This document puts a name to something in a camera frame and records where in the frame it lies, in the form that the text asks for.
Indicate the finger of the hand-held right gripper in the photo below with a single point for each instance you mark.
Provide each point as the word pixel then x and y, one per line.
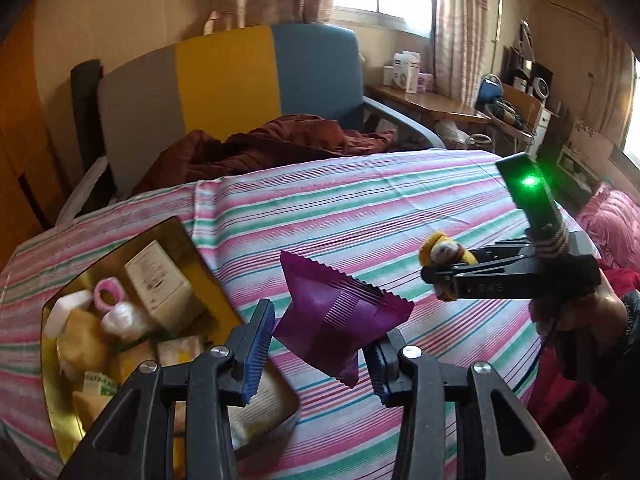
pixel 505 251
pixel 490 277

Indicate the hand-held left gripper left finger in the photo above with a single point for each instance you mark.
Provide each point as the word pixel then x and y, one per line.
pixel 257 355

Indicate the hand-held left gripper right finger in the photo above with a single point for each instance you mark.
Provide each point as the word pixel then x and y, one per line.
pixel 382 375

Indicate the small yellow plush toy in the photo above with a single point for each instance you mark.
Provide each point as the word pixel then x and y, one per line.
pixel 442 252

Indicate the purple packet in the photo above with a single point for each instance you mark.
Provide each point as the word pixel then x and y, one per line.
pixel 340 310

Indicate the small cream packet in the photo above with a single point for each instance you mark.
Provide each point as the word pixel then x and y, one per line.
pixel 180 350

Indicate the small cream cardboard box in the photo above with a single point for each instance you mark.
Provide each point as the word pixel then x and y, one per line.
pixel 160 285

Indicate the white fluffy wad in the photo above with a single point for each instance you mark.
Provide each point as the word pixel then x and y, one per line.
pixel 122 320

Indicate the clear packet with green label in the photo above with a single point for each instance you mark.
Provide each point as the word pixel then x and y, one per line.
pixel 100 382

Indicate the tan sponge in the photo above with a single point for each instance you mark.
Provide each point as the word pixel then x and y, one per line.
pixel 92 410

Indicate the gold tin box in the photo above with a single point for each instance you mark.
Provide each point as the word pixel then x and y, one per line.
pixel 90 260

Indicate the white foam sponge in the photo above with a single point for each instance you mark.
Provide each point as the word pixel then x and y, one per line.
pixel 65 312

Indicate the person's right hand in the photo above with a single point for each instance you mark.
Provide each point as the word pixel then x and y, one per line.
pixel 612 320

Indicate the white low cabinet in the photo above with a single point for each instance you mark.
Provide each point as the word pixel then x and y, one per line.
pixel 585 160

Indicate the pink quilted blanket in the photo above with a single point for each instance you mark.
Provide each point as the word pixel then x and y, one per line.
pixel 610 215

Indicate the cluttered storage cart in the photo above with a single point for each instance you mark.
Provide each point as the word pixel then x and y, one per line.
pixel 525 110

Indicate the blue bag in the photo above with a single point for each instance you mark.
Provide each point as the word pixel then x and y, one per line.
pixel 487 92

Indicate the wooden side table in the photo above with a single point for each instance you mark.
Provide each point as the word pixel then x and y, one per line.
pixel 425 102

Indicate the red quilted cloth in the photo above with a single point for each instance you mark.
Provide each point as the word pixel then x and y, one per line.
pixel 560 410

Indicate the small pink box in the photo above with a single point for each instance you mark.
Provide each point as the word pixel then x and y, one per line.
pixel 425 81

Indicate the striped tablecloth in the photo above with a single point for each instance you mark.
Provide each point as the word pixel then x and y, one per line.
pixel 350 210

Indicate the white box with blue label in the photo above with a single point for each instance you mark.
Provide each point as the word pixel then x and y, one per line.
pixel 406 70

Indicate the white pipe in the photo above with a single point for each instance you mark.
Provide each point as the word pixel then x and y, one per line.
pixel 500 20

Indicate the striped pink curtain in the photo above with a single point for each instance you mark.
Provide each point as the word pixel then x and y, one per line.
pixel 460 25

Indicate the small white container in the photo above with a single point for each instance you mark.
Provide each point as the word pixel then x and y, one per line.
pixel 389 75

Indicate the maroon jacket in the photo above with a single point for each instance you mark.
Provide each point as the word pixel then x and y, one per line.
pixel 260 145

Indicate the grey yellow blue armchair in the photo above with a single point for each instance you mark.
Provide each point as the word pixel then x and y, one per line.
pixel 225 75

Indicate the black rolled mat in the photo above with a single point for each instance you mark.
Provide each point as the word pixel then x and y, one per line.
pixel 85 90

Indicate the wooden wardrobe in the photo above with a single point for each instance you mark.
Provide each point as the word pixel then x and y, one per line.
pixel 25 135

